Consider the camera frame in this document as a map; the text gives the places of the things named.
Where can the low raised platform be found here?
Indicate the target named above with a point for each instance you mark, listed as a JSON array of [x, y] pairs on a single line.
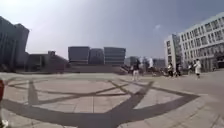
[[95, 69]]

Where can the distant grey building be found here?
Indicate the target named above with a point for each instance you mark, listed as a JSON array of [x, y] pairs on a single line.
[[132, 61]]

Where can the glass-fronted block building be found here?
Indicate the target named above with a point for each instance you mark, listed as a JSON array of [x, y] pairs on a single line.
[[93, 55]]

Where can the distant pale building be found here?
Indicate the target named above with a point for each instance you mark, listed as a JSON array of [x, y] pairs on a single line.
[[158, 63]]

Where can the low dark building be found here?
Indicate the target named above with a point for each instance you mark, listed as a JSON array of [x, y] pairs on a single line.
[[43, 62]]

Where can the white multi-storey building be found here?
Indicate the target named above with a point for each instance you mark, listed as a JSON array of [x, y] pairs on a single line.
[[200, 38]]

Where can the large dark building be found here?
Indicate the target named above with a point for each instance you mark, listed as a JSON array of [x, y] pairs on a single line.
[[11, 43]]

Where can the red object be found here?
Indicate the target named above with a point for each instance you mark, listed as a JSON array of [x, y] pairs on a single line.
[[1, 89]]

